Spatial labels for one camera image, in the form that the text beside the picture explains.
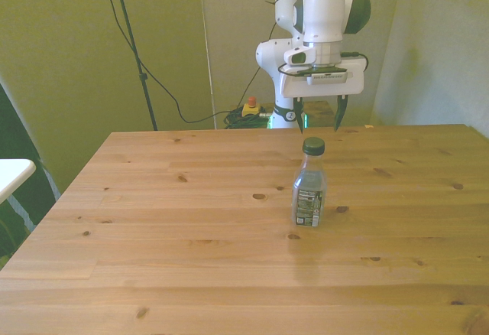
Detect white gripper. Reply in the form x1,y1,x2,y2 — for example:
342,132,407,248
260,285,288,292
279,56,365,135

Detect clear plastic bottle dark cap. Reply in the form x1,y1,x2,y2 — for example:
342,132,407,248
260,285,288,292
291,137,328,228

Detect red emergency stop button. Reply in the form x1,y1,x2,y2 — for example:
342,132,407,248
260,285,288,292
242,96,266,119

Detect dark fabric with grey stripe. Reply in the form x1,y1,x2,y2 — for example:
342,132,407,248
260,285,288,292
0,82,61,259

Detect white table corner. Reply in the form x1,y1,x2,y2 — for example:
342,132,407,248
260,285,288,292
0,158,37,205

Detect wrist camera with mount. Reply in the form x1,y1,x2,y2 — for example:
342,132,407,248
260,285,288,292
283,46,349,86

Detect coiled green black cables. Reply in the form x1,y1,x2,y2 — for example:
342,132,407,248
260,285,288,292
222,108,273,130

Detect black cable on stand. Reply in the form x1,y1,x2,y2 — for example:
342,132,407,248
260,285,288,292
97,0,245,125

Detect black camera stand pole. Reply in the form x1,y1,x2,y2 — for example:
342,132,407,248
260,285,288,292
108,0,159,132

